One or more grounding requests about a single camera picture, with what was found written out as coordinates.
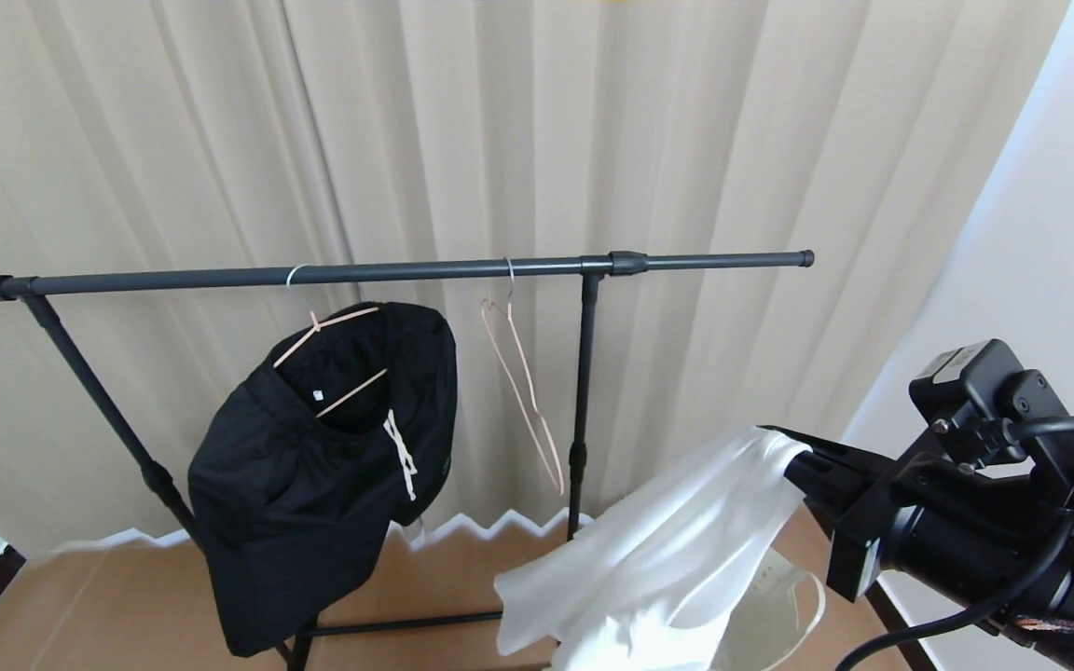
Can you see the white garment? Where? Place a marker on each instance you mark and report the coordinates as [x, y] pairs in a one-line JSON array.
[[667, 550]]

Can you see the pink clothes hanger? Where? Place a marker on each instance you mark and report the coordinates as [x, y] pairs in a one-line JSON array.
[[528, 391], [351, 391]]

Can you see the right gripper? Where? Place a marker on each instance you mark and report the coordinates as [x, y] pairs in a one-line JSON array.
[[956, 540]]

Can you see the white laundry basket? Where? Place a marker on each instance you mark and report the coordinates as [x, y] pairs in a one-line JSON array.
[[779, 615]]

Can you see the beige curtain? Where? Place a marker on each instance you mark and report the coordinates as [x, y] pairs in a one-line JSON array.
[[500, 121]]

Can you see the black clothes rack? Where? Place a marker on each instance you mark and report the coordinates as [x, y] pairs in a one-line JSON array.
[[220, 277]]

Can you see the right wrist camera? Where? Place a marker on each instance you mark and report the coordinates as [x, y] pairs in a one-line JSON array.
[[975, 391]]

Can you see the black shorts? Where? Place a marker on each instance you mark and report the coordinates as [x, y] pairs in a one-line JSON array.
[[295, 522]]

